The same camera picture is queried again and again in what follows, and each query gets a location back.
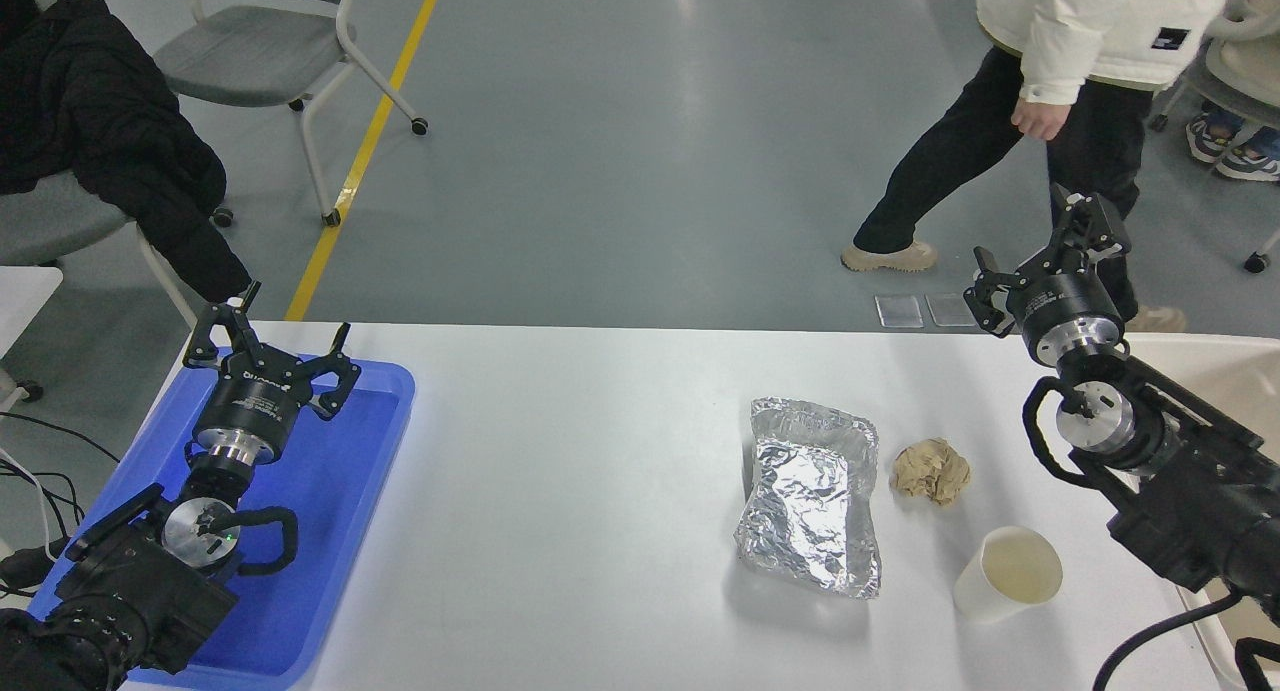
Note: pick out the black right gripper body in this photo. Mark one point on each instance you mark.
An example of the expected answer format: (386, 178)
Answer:
(1065, 299)

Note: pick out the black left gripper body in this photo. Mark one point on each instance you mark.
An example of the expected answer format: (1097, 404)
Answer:
(252, 396)

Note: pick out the white paper cup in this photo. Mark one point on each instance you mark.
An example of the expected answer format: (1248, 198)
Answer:
(1010, 571)

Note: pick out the person's hand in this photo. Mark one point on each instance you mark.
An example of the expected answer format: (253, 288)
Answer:
(1040, 119)

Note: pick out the clear floor plate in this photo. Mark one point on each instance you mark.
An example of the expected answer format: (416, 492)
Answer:
(898, 311)
(948, 309)

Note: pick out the blue plastic tray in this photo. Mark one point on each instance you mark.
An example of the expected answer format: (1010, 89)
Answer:
(330, 511)

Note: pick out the person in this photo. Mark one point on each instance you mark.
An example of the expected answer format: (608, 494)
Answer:
(1245, 156)
(1080, 21)

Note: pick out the crumpled tan paper ball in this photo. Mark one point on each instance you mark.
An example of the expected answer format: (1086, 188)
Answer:
(930, 471)

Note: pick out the large pale bin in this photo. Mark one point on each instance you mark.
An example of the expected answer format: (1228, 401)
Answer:
(1230, 381)

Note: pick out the grey wheeled office chair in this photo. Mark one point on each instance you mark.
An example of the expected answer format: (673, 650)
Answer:
(50, 226)
(250, 61)

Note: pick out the small white side table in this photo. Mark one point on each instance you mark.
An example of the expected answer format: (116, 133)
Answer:
(22, 301)

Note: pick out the crumpled silver foil tray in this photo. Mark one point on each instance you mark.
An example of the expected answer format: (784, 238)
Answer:
(810, 501)

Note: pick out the black padded jacket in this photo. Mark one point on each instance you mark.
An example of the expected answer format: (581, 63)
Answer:
(90, 101)

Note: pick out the black power plug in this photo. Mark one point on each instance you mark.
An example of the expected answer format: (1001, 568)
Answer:
(25, 569)

